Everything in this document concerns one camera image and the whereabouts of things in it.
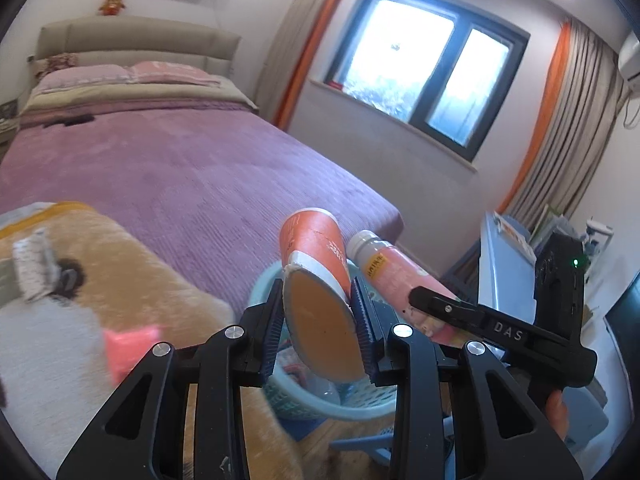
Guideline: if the pink bottle with white cap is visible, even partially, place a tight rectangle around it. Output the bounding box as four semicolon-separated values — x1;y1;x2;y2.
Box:
346;230;472;348

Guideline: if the orange and white paper cup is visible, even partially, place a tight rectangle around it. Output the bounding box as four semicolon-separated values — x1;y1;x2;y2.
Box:
279;208;364;382

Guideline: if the person's right hand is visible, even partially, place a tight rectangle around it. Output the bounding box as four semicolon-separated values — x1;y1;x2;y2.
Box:
544;390;570;440

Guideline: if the light green plastic basket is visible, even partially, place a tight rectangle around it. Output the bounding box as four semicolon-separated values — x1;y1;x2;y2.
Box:
247;259;396;422

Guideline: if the pink red packet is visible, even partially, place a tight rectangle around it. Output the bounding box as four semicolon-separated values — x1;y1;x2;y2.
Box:
102;325;162;386

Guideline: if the orange plush dog blanket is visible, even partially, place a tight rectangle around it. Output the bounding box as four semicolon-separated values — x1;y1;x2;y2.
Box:
1;203;236;477

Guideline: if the white dotted wrapper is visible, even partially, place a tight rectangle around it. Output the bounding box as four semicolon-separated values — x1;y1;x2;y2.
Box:
12;229;61;302

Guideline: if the right beige orange curtain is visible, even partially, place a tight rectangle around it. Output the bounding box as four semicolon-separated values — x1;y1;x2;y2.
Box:
497;18;629;229

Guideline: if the beige orange curtain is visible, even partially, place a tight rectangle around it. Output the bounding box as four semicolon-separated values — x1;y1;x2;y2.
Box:
497;18;629;229
254;0;341;130

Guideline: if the pink bed with beige headboard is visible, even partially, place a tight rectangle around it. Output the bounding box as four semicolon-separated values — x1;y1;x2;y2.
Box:
1;16;404;310

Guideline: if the folded beige quilt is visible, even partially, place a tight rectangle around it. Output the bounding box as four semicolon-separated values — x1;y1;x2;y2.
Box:
22;78;257;114

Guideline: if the dark framed window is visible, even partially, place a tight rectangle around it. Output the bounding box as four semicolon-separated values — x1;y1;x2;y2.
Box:
324;0;529;162

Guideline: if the white air conditioner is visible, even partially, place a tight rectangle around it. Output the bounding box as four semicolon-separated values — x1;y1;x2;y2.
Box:
618;32;640;86

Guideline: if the pink pillow right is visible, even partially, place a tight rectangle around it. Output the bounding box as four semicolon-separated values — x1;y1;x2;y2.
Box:
129;61;221;86

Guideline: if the pink pillow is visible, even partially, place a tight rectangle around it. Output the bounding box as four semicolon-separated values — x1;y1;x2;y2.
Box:
35;64;132;93
129;61;221;86

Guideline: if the white bedside nightstand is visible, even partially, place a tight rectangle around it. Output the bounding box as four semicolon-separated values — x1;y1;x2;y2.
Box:
0;99;20;160

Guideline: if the pink pillow left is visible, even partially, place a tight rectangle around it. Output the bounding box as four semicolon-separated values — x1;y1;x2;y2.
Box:
35;64;132;93

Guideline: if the orange plush toy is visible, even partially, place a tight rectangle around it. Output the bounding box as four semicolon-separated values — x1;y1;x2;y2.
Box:
99;0;126;16

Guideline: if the left beige orange curtain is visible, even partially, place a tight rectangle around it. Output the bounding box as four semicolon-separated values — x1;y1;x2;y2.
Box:
254;0;341;130

